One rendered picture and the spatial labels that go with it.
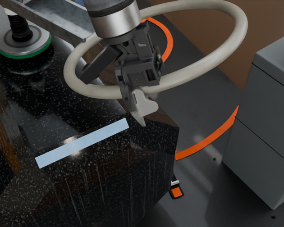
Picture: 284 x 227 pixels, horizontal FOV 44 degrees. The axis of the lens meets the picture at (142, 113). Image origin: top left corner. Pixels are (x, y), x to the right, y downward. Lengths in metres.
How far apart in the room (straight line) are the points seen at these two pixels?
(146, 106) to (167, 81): 0.07
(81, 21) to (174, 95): 1.38
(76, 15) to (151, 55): 0.60
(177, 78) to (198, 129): 1.59
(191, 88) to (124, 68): 1.87
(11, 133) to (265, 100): 1.07
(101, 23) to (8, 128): 0.77
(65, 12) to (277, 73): 0.86
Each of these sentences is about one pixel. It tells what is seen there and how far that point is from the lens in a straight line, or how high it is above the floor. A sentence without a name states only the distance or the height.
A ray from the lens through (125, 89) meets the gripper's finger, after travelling 0.69.
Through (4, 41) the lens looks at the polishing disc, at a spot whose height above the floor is 0.93.
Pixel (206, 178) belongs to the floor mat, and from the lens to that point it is 2.10.
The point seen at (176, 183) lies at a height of 0.04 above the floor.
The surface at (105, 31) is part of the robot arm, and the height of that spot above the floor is 1.43.
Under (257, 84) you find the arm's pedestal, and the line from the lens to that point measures 1.65.
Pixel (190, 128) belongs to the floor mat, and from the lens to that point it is 2.30.
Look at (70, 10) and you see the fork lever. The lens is 1.25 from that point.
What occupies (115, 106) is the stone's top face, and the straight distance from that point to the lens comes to 1.26.
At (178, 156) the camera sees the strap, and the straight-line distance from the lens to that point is 2.16.
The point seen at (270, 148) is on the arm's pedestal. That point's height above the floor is 0.41.
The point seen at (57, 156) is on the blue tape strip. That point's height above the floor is 0.84.
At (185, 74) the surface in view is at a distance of 0.73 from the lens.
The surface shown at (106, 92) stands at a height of 1.26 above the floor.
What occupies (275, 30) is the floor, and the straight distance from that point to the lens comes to 3.25.
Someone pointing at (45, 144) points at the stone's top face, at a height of 0.87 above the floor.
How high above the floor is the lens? 1.81
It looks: 50 degrees down
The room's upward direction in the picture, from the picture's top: straight up
